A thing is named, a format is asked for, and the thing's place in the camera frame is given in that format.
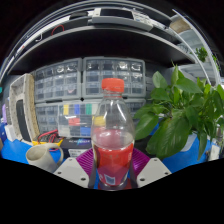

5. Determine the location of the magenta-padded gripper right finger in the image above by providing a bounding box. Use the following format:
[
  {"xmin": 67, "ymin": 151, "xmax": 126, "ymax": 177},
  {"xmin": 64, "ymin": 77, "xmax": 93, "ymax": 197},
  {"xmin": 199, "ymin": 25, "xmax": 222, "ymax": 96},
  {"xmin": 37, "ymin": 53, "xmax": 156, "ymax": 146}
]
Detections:
[{"xmin": 128, "ymin": 148, "xmax": 172, "ymax": 190}]

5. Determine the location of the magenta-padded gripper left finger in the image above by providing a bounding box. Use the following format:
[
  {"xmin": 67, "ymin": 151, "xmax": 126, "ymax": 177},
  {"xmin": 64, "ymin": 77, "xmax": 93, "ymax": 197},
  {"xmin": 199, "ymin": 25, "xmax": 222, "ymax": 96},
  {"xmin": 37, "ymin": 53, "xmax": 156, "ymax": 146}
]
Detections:
[{"xmin": 53, "ymin": 148, "xmax": 98, "ymax": 190}]

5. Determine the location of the clear bottle red drink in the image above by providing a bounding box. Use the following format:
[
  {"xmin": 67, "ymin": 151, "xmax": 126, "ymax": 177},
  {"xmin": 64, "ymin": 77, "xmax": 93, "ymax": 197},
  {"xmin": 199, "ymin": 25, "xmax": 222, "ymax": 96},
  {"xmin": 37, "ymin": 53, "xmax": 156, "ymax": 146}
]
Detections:
[{"xmin": 90, "ymin": 77, "xmax": 136, "ymax": 191}]

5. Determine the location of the black box with label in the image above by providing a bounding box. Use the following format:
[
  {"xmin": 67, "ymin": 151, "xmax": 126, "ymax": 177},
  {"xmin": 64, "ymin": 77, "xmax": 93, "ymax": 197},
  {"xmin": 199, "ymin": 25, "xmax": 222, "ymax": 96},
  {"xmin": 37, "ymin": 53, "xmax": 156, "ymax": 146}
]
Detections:
[{"xmin": 61, "ymin": 136, "xmax": 94, "ymax": 160}]

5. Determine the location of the cream ceramic mug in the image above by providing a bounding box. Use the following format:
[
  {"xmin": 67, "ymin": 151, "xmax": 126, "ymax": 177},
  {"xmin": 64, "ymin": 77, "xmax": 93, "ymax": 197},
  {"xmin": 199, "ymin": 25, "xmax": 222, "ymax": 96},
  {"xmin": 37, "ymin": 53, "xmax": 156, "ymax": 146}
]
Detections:
[{"xmin": 25, "ymin": 143, "xmax": 65, "ymax": 174}]

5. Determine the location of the yellow multimeter with red leads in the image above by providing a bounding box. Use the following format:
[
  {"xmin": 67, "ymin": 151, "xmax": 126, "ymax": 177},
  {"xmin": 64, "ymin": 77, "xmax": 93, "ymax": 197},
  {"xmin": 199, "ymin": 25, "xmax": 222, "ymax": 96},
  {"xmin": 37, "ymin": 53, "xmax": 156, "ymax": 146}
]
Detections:
[{"xmin": 31, "ymin": 129, "xmax": 65, "ymax": 148}]

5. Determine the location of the green potted plant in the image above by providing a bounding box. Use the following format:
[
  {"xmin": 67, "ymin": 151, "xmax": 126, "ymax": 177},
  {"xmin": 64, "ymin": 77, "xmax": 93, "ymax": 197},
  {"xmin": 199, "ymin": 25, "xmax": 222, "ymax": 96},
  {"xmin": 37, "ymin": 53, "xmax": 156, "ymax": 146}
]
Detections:
[{"xmin": 134, "ymin": 61, "xmax": 224, "ymax": 162}]

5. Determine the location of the dark overhead shelf unit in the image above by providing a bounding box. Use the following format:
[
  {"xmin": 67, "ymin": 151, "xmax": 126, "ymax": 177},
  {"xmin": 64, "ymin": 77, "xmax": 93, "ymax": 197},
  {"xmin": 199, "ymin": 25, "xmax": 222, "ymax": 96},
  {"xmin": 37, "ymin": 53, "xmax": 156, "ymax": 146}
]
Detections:
[{"xmin": 0, "ymin": 4, "xmax": 198, "ymax": 88}]

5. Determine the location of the white metal rack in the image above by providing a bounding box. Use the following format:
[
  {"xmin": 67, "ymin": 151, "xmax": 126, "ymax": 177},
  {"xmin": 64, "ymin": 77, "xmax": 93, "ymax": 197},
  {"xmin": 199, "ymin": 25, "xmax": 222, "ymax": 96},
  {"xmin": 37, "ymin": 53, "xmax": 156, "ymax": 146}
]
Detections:
[{"xmin": 171, "ymin": 9, "xmax": 224, "ymax": 88}]

